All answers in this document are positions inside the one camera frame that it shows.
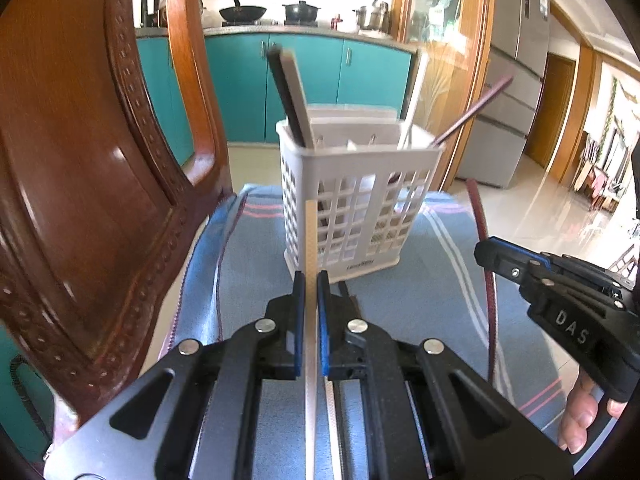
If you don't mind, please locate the black wok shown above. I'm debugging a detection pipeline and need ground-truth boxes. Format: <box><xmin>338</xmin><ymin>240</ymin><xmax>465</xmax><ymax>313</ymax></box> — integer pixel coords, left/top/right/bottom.
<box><xmin>218</xmin><ymin>0</ymin><xmax>269</xmax><ymax>24</ymax></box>

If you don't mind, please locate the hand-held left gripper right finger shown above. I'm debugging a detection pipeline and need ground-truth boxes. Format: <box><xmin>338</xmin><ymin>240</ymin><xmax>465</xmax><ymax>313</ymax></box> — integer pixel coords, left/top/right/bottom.
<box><xmin>316</xmin><ymin>270</ymin><xmax>574</xmax><ymax>480</ymax></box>

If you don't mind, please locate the white plastic utensil basket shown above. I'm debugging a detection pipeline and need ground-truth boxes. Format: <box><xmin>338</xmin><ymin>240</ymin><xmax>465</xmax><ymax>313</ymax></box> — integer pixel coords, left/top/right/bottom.
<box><xmin>275</xmin><ymin>104</ymin><xmax>446</xmax><ymax>284</ymax></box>

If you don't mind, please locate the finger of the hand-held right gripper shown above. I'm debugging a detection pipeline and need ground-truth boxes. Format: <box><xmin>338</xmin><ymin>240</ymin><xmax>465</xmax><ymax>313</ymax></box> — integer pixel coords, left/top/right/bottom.
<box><xmin>473</xmin><ymin>239</ymin><xmax>553</xmax><ymax>288</ymax></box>
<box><xmin>492</xmin><ymin>236</ymin><xmax>626</xmax><ymax>293</ymax></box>

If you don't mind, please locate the grey refrigerator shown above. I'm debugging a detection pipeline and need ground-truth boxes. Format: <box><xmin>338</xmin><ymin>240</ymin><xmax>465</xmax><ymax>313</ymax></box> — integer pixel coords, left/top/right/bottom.
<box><xmin>456</xmin><ymin>0</ymin><xmax>551</xmax><ymax>191</ymax></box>

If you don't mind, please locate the black lidded pot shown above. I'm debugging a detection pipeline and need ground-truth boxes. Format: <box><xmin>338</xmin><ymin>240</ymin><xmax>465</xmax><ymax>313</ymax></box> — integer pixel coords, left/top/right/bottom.
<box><xmin>282</xmin><ymin>0</ymin><xmax>321</xmax><ymax>26</ymax></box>

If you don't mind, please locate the stainless steel pot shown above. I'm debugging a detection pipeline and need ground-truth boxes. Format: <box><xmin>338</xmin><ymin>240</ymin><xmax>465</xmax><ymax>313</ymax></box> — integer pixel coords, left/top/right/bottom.
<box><xmin>352</xmin><ymin>0</ymin><xmax>391</xmax><ymax>32</ymax></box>

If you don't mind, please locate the carved wooden chair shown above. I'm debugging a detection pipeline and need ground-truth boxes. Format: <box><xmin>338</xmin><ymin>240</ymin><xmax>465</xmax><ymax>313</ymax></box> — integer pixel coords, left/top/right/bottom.
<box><xmin>0</xmin><ymin>0</ymin><xmax>236</xmax><ymax>477</ymax></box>

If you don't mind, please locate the clothes drying rack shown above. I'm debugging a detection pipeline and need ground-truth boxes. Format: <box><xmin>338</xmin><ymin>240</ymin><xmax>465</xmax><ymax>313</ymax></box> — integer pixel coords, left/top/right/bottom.
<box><xmin>571</xmin><ymin>129</ymin><xmax>617</xmax><ymax>212</ymax></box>

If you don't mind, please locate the maroon chopstick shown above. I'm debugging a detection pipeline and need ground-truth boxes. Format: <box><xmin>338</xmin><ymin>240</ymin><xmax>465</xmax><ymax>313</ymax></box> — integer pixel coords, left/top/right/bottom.
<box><xmin>464</xmin><ymin>178</ymin><xmax>499</xmax><ymax>382</ymax></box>
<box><xmin>427</xmin><ymin>74</ymin><xmax>515</xmax><ymax>150</ymax></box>

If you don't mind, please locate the grey kitchen countertop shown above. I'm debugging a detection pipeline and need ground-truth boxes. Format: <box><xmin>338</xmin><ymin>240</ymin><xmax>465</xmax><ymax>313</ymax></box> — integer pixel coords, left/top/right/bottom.
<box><xmin>135</xmin><ymin>22</ymin><xmax>419</xmax><ymax>54</ymax></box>

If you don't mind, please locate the wood framed glass door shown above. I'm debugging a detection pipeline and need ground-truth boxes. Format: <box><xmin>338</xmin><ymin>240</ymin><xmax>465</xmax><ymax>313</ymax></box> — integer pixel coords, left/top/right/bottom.
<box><xmin>391</xmin><ymin>0</ymin><xmax>497</xmax><ymax>194</ymax></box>

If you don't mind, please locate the brown wooden door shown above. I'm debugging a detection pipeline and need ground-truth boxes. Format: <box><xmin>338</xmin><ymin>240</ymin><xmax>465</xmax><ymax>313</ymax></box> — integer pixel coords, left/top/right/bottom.
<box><xmin>524</xmin><ymin>52</ymin><xmax>577</xmax><ymax>169</ymax></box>

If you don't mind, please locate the white chopstick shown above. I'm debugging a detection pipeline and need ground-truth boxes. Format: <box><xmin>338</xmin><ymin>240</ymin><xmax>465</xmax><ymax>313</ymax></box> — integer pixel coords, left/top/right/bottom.
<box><xmin>397</xmin><ymin>52</ymin><xmax>430</xmax><ymax>150</ymax></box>

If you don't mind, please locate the person's right hand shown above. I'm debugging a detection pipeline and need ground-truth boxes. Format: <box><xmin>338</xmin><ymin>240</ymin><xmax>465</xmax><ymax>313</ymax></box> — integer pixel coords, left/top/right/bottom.
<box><xmin>557</xmin><ymin>374</ymin><xmax>627</xmax><ymax>456</ymax></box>

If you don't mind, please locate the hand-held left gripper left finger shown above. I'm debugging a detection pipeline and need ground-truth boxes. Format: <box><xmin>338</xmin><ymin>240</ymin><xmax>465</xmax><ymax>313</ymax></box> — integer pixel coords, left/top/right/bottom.
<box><xmin>42</xmin><ymin>270</ymin><xmax>307</xmax><ymax>480</ymax></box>

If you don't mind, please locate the dark brown chopstick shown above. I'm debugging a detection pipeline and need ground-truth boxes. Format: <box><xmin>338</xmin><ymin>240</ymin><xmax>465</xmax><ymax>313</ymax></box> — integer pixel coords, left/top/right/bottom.
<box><xmin>266</xmin><ymin>43</ymin><xmax>311</xmax><ymax>149</ymax></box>

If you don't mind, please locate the blue striped cloth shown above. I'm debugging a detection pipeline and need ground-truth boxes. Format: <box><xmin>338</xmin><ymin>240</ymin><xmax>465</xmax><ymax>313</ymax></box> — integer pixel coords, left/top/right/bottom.
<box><xmin>159</xmin><ymin>183</ymin><xmax>592</xmax><ymax>480</ymax></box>

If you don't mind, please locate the beige chopstick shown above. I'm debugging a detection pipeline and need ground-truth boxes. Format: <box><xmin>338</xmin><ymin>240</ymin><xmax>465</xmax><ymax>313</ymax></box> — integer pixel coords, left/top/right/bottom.
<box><xmin>280</xmin><ymin>47</ymin><xmax>317</xmax><ymax>150</ymax></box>
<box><xmin>302</xmin><ymin>199</ymin><xmax>321</xmax><ymax>480</ymax></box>
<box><xmin>324</xmin><ymin>378</ymin><xmax>349</xmax><ymax>480</ymax></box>

